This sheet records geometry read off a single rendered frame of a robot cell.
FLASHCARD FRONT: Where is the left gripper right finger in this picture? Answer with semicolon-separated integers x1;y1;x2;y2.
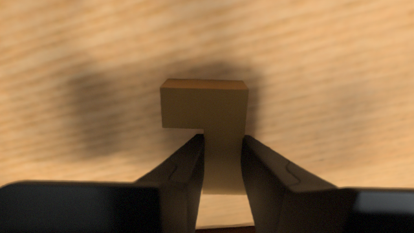
241;135;414;233

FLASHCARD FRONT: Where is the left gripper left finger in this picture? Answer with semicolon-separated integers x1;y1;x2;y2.
0;134;205;233

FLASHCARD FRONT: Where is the tan puzzle piece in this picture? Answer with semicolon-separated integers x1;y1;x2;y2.
160;78;249;195

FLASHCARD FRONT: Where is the brown wooden puzzle tray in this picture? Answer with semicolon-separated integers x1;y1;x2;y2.
195;226;256;233

